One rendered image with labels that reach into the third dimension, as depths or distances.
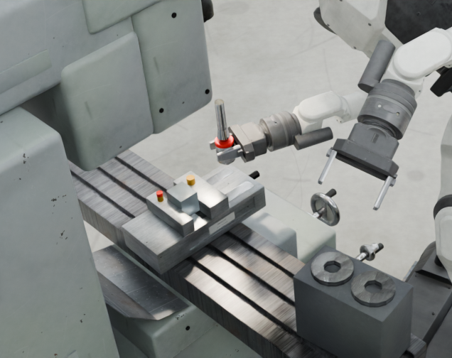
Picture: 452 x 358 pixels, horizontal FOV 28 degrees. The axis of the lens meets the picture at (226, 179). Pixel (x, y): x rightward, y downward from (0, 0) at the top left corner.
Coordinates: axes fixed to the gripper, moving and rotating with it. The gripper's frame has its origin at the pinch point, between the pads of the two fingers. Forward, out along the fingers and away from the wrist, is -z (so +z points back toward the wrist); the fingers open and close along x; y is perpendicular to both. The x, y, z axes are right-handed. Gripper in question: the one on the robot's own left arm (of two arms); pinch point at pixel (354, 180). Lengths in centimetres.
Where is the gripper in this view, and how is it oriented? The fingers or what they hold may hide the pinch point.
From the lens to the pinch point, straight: 158.0
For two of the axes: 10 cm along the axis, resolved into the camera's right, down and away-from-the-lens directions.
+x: -9.0, -4.3, 1.1
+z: 4.4, -8.6, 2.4
